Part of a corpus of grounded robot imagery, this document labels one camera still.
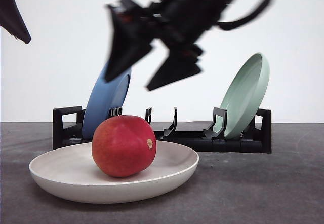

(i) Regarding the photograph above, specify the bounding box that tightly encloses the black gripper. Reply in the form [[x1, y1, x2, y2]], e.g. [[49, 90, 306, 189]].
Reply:
[[105, 0, 232, 92]]

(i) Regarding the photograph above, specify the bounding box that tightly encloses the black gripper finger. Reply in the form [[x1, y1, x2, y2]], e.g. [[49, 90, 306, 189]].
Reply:
[[0, 0, 32, 44]]

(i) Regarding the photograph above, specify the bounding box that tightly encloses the red pomegranate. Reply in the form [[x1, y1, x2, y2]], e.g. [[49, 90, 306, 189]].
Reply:
[[92, 115, 157, 178]]

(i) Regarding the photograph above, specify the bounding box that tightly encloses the white plate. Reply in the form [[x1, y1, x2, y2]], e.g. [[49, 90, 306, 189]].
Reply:
[[29, 141, 199, 204]]

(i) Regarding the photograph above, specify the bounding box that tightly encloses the blue plate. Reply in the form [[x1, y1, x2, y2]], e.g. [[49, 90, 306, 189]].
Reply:
[[82, 63, 132, 139]]

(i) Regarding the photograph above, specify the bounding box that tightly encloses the green plate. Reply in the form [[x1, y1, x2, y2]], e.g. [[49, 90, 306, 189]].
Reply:
[[215, 52, 270, 139]]

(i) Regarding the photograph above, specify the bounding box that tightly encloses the black dish rack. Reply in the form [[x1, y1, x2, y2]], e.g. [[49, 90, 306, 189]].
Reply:
[[53, 106, 272, 153]]

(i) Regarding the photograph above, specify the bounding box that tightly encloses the black cable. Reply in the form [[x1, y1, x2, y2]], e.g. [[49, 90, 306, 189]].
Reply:
[[217, 0, 271, 30]]

